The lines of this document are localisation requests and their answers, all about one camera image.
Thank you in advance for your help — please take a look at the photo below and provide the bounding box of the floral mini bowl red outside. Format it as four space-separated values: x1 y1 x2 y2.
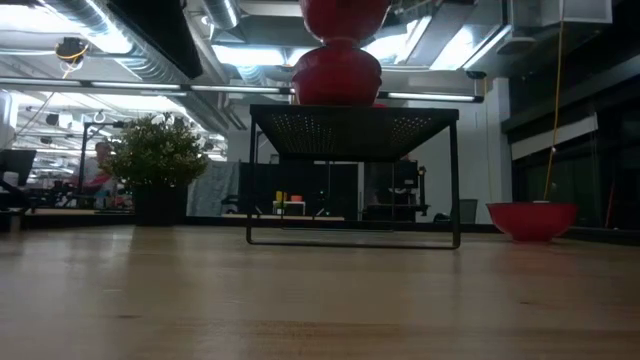
291 64 385 108
298 0 393 47
294 46 382 59
292 55 384 69
485 200 580 244

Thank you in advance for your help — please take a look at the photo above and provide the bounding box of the small white table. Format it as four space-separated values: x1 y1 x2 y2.
272 200 307 217

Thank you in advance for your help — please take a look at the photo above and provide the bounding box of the black perforated metal shelf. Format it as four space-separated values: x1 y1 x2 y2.
244 103 462 251

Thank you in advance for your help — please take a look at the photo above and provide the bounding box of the black background workstation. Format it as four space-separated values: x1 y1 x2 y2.
363 157 431 222

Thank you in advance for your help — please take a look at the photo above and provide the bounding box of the grey cloth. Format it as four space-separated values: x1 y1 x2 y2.
185 159 241 217

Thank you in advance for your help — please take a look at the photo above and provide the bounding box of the ceiling strip light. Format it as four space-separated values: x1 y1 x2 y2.
0 77 84 87
387 91 476 103
189 84 282 95
89 81 182 91

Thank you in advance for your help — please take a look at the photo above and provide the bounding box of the grey waste bin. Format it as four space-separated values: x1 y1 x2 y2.
457 198 480 225

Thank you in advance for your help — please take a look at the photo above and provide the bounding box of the green artificial potted plant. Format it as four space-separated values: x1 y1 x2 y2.
102 112 210 227

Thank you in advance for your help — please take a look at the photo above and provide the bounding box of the black ceiling panel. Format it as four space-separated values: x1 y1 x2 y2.
106 0 205 80

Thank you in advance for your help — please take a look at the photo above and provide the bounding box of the person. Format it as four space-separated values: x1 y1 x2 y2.
69 141 119 209

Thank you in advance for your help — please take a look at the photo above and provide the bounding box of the white ceiling unit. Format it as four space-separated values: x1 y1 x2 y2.
509 0 614 26

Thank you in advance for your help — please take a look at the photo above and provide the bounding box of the dark computer monitor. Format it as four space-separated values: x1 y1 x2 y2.
0 148 39 211

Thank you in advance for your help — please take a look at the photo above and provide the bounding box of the black partition wall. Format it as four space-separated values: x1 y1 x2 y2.
238 160 359 219

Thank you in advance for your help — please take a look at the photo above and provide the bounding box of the black aluminium table frame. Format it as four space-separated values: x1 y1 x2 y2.
0 207 640 246

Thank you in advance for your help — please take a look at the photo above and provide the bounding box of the small silver ventilation duct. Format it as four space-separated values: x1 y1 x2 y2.
202 0 241 31

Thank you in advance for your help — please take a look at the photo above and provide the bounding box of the yellow hanging cable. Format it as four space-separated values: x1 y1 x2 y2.
542 0 566 201

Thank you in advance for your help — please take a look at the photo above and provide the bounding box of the large silver ventilation duct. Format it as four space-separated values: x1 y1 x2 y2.
39 0 241 131

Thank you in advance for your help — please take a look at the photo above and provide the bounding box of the black yellow cable reel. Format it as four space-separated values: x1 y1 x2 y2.
53 36 91 65

